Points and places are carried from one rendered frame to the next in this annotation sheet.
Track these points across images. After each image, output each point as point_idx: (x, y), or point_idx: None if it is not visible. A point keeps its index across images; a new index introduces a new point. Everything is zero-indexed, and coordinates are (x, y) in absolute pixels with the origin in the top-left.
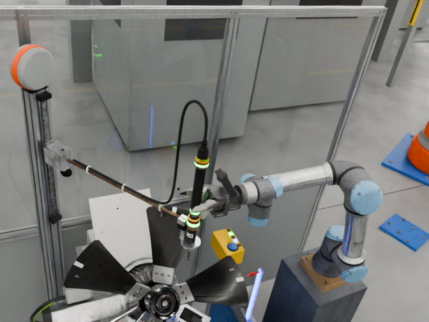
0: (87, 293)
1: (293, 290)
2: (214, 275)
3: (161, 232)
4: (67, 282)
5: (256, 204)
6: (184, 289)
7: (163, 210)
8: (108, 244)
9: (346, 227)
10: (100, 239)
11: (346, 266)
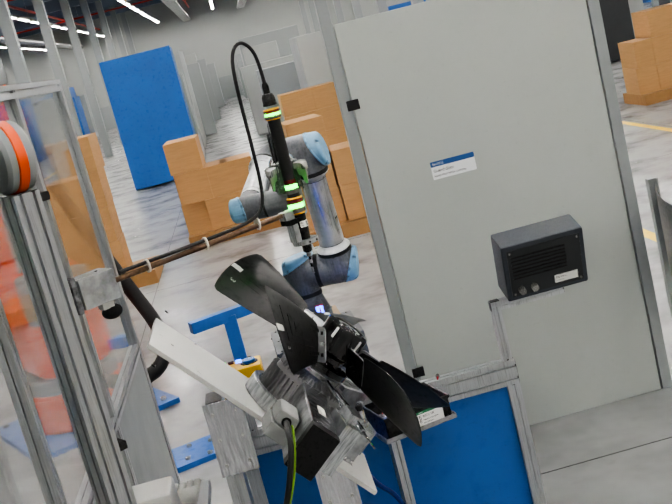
0: (290, 404)
1: None
2: None
3: (254, 294)
4: (290, 363)
5: None
6: None
7: (263, 223)
8: (217, 381)
9: (320, 204)
10: (208, 379)
11: (346, 255)
